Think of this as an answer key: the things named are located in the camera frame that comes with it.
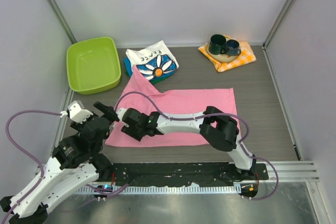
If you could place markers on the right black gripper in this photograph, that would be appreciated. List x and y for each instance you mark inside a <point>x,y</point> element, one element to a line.
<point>129,131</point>

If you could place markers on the orange checkered cloth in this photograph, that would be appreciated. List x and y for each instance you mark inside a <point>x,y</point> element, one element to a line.
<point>246,56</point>

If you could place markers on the white daisy print t shirt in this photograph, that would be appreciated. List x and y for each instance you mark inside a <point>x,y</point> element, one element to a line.
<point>153,61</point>

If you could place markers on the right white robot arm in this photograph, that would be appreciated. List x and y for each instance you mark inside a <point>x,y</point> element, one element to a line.
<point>219,129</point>

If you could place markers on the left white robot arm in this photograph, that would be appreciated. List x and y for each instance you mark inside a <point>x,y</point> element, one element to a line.
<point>76,161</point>

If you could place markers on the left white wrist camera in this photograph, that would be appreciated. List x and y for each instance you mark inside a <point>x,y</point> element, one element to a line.
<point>76,112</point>

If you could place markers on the blue folded t shirt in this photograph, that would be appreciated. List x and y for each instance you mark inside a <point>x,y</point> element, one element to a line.
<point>128,67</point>

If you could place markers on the pink t shirt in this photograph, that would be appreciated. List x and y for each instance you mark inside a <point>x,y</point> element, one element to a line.
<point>176,102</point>

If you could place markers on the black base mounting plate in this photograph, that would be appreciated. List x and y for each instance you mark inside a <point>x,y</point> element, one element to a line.
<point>181,174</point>

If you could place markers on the dark green mug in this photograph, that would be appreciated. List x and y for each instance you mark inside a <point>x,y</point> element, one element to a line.
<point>217,44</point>

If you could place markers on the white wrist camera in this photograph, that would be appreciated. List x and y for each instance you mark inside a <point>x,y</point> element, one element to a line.
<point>76,112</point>
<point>120,113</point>

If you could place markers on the lime green plastic tub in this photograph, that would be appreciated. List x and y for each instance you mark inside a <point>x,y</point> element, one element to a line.
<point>93,66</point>

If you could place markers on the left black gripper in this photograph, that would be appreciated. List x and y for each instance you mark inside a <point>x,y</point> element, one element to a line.
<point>108,110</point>

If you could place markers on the dark blue mug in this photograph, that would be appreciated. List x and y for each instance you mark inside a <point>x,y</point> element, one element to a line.
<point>233,48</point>

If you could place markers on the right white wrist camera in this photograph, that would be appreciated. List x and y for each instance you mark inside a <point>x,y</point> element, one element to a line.
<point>120,113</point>

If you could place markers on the slotted white cable duct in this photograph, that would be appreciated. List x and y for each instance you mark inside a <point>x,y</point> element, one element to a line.
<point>192,189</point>

